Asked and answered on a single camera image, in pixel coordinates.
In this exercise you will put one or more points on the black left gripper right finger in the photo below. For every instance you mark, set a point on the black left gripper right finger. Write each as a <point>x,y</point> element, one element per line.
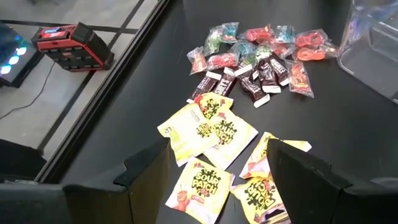
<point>304,186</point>

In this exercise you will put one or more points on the clear plastic bin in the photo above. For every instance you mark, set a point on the clear plastic bin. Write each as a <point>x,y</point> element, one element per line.
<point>373,62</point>

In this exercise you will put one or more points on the blue gummy candy packet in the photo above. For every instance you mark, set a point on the blue gummy candy packet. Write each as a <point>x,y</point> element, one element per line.
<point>244,48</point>
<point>285,33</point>
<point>230,32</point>

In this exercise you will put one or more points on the yellow Sour Patch candy bag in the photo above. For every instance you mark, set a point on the yellow Sour Patch candy bag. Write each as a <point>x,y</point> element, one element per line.
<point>199,193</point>
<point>183,133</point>
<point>259,155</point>
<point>258,199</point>
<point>214,104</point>
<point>233,140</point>

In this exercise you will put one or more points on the red black tool case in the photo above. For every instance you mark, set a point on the red black tool case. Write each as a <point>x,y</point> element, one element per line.
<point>74,46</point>

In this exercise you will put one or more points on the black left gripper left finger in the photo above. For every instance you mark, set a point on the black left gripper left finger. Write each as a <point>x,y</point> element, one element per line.
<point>149,186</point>

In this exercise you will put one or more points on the Hershey's milk chocolate bar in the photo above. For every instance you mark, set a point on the Hershey's milk chocolate bar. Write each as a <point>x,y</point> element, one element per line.
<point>225,84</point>

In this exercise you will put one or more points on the green gummy candy packet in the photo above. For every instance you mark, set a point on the green gummy candy packet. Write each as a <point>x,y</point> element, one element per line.
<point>213,42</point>
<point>248,60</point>
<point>263,51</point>

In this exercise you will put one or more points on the black device with blue lights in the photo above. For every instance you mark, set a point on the black device with blue lights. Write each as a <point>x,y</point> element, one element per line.
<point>15,59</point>

